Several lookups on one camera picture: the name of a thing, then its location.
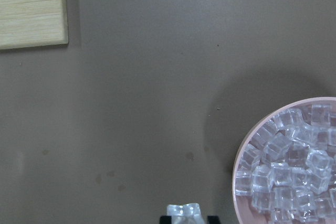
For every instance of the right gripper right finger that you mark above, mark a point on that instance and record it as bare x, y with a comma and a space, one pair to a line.
213, 219

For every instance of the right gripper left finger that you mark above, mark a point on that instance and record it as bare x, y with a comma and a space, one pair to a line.
165, 220

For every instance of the clear ice cube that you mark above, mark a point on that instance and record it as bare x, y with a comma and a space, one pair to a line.
187, 213

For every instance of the pink bowl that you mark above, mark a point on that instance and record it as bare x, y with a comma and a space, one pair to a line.
284, 171

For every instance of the bamboo cutting board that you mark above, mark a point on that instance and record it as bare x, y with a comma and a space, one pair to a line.
33, 23

